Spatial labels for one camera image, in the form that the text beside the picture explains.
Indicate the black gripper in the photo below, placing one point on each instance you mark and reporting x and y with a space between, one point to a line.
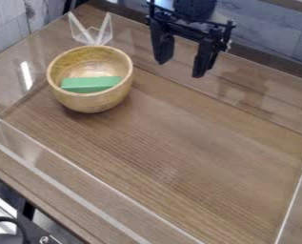
194 20

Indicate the wooden bowl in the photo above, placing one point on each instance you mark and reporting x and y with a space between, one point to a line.
90 61

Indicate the green rectangular block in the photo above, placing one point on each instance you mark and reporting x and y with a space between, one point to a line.
90 84

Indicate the clear acrylic corner bracket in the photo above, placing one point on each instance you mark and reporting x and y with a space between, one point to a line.
91 36

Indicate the clear acrylic tray wall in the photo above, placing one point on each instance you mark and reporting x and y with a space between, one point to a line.
193 163

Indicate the black metal bracket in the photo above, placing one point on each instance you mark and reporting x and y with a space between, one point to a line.
42 227

